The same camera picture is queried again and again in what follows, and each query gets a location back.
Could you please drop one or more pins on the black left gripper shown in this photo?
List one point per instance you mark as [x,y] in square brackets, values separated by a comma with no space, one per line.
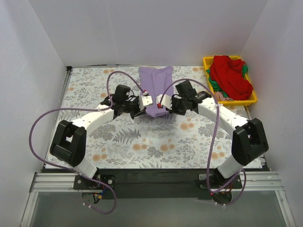
[138,109]

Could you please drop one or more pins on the purple t shirt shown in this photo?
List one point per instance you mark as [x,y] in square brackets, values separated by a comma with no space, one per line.
[155,81]

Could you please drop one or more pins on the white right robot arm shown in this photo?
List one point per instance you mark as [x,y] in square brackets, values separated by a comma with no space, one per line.
[248,136]

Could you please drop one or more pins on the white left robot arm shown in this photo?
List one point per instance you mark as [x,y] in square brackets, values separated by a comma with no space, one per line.
[69,142]

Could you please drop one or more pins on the floral patterned table mat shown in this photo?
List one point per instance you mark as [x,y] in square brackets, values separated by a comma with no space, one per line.
[169,141]

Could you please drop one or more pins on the pink t shirt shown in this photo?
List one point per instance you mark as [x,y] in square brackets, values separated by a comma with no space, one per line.
[220,97]

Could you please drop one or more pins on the red t shirt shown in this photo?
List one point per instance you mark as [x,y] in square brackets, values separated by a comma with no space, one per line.
[228,74]

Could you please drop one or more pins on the green t shirt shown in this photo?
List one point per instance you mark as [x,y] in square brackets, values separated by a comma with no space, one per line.
[216,86]

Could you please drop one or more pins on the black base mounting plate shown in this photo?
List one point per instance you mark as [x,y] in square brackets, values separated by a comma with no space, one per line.
[155,183]

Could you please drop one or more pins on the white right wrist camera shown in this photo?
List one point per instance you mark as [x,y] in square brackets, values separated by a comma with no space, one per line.
[164,100]

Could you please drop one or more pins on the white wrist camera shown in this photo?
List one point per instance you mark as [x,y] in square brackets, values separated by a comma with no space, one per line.
[164,100]
[145,100]

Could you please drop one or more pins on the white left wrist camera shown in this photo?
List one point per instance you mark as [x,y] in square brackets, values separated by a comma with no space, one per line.
[145,100]

